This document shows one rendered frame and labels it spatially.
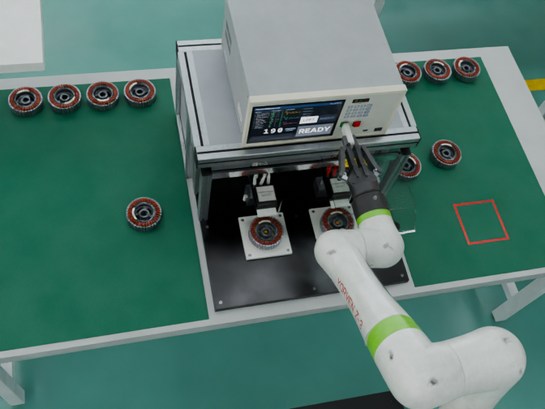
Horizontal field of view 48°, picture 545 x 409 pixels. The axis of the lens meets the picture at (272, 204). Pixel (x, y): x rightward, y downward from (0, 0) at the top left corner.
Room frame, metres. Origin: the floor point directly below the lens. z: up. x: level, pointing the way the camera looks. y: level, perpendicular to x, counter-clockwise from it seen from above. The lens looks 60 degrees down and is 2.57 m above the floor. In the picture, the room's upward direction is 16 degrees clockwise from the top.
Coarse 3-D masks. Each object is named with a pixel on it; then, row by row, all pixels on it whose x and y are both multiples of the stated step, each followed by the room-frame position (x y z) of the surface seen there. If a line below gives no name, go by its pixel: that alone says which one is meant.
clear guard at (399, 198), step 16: (336, 160) 1.07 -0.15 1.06; (384, 160) 1.12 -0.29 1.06; (336, 176) 1.02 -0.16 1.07; (384, 176) 1.07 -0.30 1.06; (400, 176) 1.08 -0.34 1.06; (336, 192) 0.96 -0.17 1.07; (384, 192) 1.01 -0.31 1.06; (400, 192) 1.03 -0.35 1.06; (336, 208) 0.91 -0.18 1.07; (400, 208) 0.98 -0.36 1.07; (352, 224) 0.89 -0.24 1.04; (400, 224) 0.94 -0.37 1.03
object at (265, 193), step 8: (248, 176) 1.05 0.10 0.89; (256, 184) 1.02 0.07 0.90; (264, 184) 1.03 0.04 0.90; (272, 184) 1.02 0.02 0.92; (256, 192) 0.98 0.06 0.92; (264, 192) 0.98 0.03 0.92; (272, 192) 0.99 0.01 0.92; (256, 200) 0.95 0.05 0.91; (264, 200) 0.96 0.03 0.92; (272, 200) 0.96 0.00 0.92; (256, 208) 0.94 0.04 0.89; (264, 208) 0.95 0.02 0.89; (272, 208) 0.96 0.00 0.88; (264, 216) 0.93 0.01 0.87
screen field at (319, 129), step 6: (306, 126) 1.07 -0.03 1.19; (312, 126) 1.08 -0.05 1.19; (318, 126) 1.08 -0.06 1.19; (324, 126) 1.09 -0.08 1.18; (330, 126) 1.10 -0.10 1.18; (300, 132) 1.06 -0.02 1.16; (306, 132) 1.07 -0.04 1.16; (312, 132) 1.08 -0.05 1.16; (318, 132) 1.09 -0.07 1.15; (324, 132) 1.10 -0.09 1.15
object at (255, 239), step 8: (256, 224) 0.92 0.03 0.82; (264, 224) 0.94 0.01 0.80; (272, 224) 0.94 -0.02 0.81; (280, 224) 0.95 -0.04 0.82; (248, 232) 0.90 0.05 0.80; (256, 232) 0.90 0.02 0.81; (280, 232) 0.92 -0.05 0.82; (256, 240) 0.87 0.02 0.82; (264, 240) 0.88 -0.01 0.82; (272, 240) 0.88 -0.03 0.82; (280, 240) 0.89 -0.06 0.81; (264, 248) 0.86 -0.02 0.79
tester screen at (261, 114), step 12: (264, 108) 1.01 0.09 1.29; (276, 108) 1.03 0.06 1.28; (288, 108) 1.04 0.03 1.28; (300, 108) 1.05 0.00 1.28; (312, 108) 1.07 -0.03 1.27; (324, 108) 1.09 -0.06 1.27; (336, 108) 1.10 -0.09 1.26; (252, 120) 1.00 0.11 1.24; (264, 120) 1.01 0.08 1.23; (276, 120) 1.03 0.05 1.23; (288, 120) 1.04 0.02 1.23; (252, 132) 1.00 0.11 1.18; (288, 132) 1.05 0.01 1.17
